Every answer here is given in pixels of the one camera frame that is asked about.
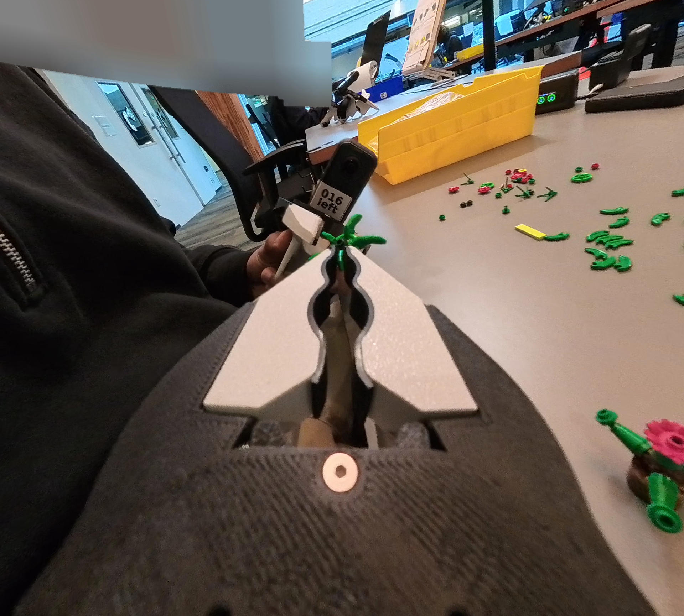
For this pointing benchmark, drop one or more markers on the yellow flat brick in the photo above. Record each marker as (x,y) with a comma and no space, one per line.
(530,231)

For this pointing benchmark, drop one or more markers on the black white equipment pile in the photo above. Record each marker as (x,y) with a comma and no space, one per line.
(347,103)

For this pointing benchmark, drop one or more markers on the wooden background desk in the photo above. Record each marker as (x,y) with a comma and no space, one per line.
(588,12)

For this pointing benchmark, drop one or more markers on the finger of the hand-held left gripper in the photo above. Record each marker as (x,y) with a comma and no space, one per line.
(304,223)

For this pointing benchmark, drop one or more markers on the black office chair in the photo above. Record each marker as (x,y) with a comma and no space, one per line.
(230,146)

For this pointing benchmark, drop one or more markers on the small brick flower plant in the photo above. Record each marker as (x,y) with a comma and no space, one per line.
(649,472)

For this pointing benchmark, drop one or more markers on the cardboard sign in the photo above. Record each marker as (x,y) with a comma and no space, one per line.
(427,12)

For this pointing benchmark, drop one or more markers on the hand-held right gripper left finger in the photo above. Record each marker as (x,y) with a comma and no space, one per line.
(267,354)

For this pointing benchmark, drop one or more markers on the black power bank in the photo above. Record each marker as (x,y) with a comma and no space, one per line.
(636,95)

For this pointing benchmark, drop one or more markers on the stacked yellow plastic bins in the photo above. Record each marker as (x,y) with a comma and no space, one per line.
(454,124)

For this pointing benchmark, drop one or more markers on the black charger with green lights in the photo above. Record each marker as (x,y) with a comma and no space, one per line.
(555,92)

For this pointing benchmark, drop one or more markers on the person's left forearm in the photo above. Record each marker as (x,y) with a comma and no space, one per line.
(219,274)

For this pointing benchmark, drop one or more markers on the scattered green leaf pieces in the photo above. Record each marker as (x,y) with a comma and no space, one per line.
(609,241)

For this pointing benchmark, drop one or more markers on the small blue box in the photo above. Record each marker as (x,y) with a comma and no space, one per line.
(386,89)

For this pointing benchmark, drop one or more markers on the black power adapter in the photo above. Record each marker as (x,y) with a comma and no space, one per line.
(614,66)

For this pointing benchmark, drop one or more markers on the person's black jacket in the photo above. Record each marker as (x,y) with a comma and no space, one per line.
(80,306)

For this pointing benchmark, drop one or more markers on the pile of small flower pieces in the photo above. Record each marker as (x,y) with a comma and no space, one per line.
(521,177)

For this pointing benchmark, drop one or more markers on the black steel column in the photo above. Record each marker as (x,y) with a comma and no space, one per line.
(487,2)

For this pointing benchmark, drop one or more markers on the green wheel stem piece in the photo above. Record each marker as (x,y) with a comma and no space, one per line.
(342,247)

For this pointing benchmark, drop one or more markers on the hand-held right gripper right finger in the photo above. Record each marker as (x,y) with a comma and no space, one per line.
(417,354)

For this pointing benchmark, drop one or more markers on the person's left hand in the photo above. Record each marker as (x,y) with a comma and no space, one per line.
(267,258)

